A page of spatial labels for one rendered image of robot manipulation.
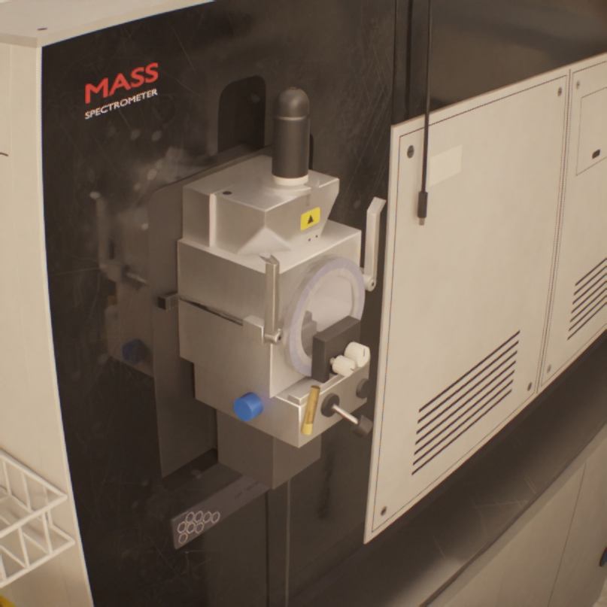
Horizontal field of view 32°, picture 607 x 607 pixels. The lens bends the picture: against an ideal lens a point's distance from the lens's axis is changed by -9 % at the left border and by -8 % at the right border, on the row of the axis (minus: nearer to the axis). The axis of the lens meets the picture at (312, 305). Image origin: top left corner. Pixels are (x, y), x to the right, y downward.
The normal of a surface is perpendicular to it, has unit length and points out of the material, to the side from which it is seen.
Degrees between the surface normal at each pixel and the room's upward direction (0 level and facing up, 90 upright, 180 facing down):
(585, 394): 0
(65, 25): 0
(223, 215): 90
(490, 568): 90
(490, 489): 0
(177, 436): 90
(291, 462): 90
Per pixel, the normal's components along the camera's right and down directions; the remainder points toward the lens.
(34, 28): 0.03, -0.89
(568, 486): 0.79, 0.30
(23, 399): -0.61, 0.35
